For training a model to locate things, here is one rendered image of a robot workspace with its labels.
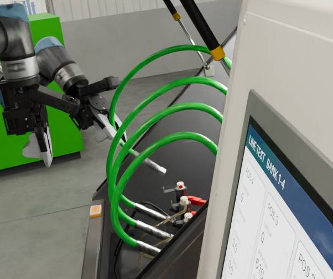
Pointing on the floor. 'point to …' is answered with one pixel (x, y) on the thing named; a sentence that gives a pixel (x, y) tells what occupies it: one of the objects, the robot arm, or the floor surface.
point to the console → (285, 91)
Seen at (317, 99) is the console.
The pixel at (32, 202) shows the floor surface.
